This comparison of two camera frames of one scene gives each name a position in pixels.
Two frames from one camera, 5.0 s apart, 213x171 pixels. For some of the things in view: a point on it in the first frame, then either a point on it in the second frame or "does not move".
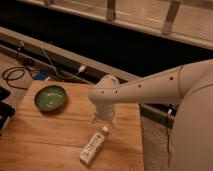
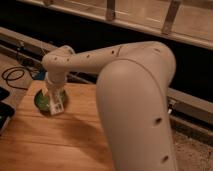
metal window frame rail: x=189 y=21 does not move
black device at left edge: x=6 y=111 does not move
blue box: x=43 y=73 does not move
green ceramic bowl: x=50 y=98 does not move
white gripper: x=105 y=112 -> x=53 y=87
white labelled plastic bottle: x=93 y=146 -> x=56 y=102
